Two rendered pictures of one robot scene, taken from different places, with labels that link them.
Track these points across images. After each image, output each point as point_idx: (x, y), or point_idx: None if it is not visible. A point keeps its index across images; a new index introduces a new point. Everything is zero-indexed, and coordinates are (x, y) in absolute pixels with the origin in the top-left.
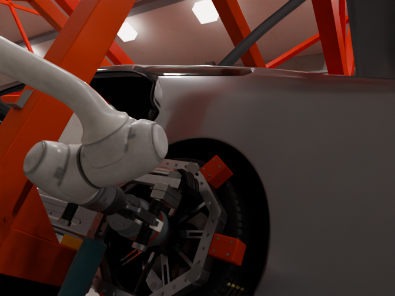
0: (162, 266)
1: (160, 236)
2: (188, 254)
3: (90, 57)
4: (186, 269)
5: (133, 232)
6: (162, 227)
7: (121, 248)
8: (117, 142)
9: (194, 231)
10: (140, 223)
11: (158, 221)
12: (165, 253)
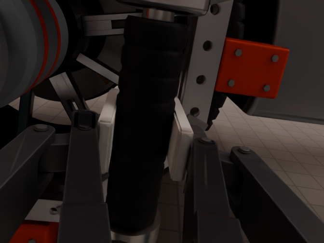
0: (65, 104)
1: (60, 60)
2: (89, 49)
3: None
4: (88, 73)
5: (1, 100)
6: (61, 37)
7: None
8: None
9: (124, 17)
10: (111, 154)
11: (202, 129)
12: (61, 75)
